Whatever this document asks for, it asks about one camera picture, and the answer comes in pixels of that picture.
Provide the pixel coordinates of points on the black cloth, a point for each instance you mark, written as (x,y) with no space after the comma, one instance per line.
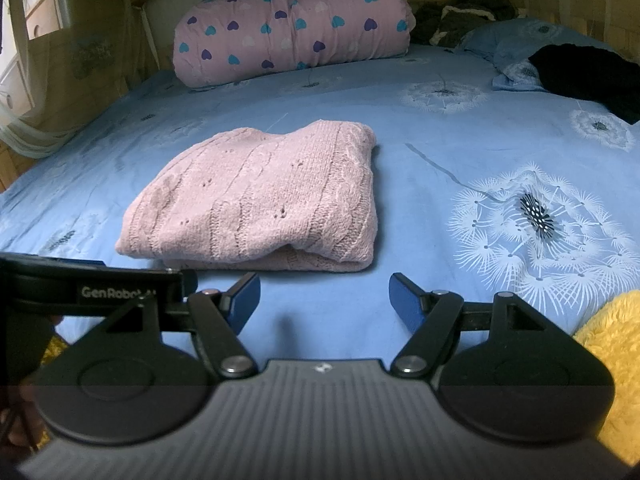
(580,71)

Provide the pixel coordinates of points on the yellow fuzzy cloth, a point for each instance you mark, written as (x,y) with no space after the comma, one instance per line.
(615,360)

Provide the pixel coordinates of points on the pink heart print quilt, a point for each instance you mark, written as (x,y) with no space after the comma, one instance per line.
(290,25)

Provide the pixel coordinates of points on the blue pillow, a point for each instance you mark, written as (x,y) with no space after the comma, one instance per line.
(500,40)

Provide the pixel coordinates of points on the white drawer cabinet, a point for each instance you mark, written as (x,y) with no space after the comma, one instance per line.
(42,10)

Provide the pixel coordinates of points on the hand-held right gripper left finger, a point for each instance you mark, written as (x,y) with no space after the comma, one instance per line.
(245,301)

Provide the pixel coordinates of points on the pink knitted cardigan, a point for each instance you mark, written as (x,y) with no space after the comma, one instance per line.
(250,195)

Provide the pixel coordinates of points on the blue dandelion print bedsheet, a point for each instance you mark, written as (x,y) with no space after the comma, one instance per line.
(425,160)

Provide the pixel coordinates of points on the sheer mosquito net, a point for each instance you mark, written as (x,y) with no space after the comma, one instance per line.
(75,60)

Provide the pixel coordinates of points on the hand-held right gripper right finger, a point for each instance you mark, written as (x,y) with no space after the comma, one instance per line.
(405,306)

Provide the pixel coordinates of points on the dark grey white-trimmed cloth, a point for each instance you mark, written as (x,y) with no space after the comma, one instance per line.
(465,17)

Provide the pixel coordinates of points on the person's left hand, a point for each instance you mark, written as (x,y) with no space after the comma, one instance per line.
(15,432)

